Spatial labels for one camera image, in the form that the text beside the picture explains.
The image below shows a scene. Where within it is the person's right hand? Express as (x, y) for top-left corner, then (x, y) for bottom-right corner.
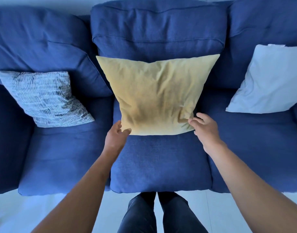
(188, 112), (226, 155)

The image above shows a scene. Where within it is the person's left hand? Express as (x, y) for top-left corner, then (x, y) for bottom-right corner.
(103, 120), (132, 156)

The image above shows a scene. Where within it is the yellow throw pillow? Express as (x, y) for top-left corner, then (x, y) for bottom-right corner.
(96, 54), (220, 136)

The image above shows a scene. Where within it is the person's left forearm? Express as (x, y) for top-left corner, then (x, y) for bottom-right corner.
(31, 148), (118, 233)

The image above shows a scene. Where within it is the person's right forearm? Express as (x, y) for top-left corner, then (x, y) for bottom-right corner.
(207, 142), (297, 233)

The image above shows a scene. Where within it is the blue sofa seat cushion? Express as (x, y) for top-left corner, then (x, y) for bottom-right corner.
(199, 88), (297, 194)
(18, 96), (114, 196)
(110, 99), (213, 194)

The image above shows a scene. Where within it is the white throw pillow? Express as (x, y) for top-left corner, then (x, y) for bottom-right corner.
(226, 44), (297, 114)

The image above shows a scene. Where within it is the person's left leg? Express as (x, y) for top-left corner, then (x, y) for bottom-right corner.
(117, 192), (157, 233)

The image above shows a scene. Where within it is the person's leg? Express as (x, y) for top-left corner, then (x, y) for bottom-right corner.
(158, 192), (208, 233)
(117, 192), (157, 233)

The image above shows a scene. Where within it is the grey patterned throw pillow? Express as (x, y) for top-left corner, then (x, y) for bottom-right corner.
(0, 71), (95, 128)

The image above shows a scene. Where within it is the person's right leg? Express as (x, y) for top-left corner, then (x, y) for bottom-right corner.
(158, 192), (208, 233)

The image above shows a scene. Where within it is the blue sofa back cushion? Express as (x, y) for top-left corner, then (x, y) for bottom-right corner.
(207, 0), (297, 89)
(91, 0), (228, 64)
(0, 6), (113, 98)

